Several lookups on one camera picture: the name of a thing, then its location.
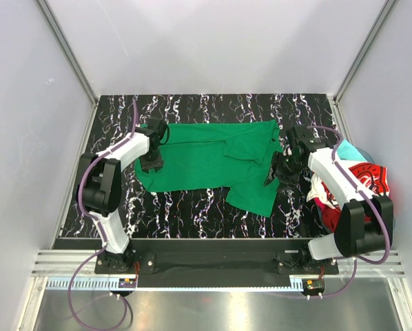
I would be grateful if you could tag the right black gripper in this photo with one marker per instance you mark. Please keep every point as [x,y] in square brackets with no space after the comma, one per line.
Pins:
[280,173]

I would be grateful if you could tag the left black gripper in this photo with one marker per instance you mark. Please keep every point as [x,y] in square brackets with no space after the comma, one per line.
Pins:
[152,161]

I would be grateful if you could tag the green t shirt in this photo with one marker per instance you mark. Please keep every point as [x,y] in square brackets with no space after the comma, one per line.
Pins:
[219,155]

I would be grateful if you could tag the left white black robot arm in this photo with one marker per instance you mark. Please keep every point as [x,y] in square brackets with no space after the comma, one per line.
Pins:
[98,188]

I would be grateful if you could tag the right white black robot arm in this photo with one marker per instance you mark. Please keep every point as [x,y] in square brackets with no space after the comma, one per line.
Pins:
[365,228]

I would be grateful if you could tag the black marbled table mat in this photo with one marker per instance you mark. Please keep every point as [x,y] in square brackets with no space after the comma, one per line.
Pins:
[205,214]

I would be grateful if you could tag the turquoise t shirt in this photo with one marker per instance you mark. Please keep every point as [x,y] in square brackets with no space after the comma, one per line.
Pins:
[348,152]

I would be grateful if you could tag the red coca cola t shirt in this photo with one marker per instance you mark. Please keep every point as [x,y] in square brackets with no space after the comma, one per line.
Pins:
[373,176]

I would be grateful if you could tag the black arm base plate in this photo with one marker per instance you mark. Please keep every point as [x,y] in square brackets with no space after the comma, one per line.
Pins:
[205,250]

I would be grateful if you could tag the aluminium frame rail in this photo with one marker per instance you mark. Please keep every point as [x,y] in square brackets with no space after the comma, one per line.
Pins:
[64,262]

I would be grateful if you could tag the white cable duct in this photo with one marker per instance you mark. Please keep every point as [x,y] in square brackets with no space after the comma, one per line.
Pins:
[146,284]

